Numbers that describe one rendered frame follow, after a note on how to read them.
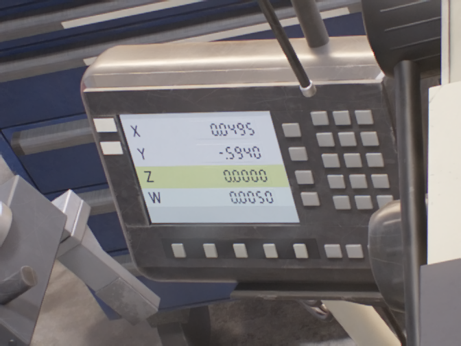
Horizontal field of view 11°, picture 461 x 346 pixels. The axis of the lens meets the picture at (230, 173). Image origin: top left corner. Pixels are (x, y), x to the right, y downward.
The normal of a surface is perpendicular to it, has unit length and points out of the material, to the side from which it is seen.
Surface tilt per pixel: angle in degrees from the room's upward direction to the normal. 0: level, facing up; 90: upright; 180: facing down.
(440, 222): 0
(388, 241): 23
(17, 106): 90
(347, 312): 52
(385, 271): 57
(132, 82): 15
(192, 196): 71
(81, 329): 0
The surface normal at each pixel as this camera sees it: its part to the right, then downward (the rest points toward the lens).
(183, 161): -0.40, 0.50
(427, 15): -0.29, 0.13
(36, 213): 0.71, -0.45
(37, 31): -0.11, 0.75
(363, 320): 0.14, -0.05
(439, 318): -0.36, -0.65
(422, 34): -0.22, 0.37
